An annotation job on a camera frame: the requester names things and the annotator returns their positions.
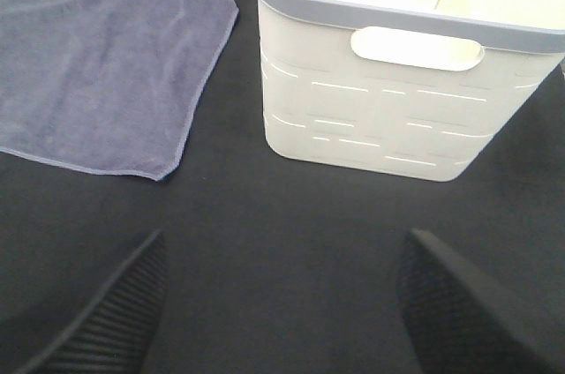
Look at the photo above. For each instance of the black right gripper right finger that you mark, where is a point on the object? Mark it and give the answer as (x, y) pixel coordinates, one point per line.
(461, 320)

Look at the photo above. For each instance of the white basket with grey rim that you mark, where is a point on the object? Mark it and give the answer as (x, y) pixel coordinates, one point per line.
(413, 88)

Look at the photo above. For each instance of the grey microfibre towel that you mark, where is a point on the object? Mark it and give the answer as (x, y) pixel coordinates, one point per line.
(107, 87)

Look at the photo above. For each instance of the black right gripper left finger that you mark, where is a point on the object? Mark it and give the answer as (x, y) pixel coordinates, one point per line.
(101, 321)

